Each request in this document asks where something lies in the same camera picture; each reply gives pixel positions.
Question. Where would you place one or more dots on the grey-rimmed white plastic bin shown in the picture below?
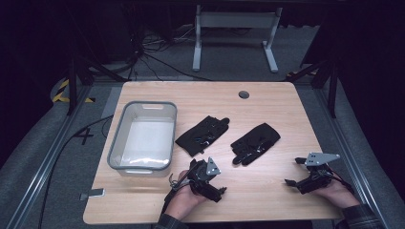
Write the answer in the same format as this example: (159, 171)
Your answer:
(146, 143)

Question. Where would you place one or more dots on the small metal bracket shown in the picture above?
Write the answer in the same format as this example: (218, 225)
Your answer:
(94, 193)

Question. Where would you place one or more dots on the black metal stand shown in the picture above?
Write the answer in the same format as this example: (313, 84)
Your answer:
(332, 89)
(72, 86)

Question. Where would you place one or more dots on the black glove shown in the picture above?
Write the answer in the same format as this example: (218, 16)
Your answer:
(200, 135)
(254, 143)

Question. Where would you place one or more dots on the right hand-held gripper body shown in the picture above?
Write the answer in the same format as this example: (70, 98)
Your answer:
(315, 178)

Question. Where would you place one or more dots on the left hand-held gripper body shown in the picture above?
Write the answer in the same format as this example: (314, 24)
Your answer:
(203, 181)

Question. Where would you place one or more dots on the person's right hand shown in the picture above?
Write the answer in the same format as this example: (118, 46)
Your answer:
(337, 192)

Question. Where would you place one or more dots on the white metal desk frame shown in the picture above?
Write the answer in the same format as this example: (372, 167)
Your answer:
(235, 20)

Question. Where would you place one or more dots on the person's left hand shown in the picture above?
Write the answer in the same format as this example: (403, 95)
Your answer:
(183, 198)

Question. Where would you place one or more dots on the yellow and black floor tape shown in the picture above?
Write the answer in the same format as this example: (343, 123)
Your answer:
(60, 92)

